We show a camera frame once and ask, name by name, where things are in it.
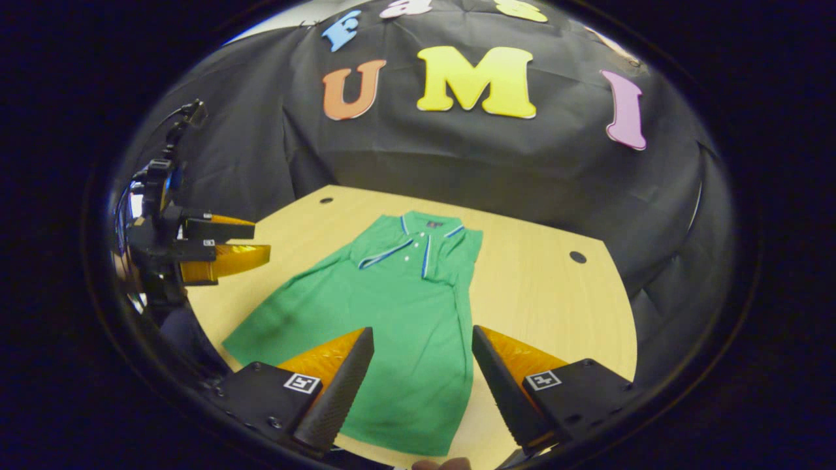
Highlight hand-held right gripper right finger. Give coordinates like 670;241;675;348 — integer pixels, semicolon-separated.
472;325;644;458

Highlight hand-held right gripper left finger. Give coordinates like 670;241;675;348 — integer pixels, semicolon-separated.
202;326;375;458

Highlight green T-shirt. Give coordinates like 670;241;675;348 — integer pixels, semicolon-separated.
222;210;484;458

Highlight black backdrop cloth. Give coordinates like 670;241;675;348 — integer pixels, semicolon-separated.
121;0;735;386

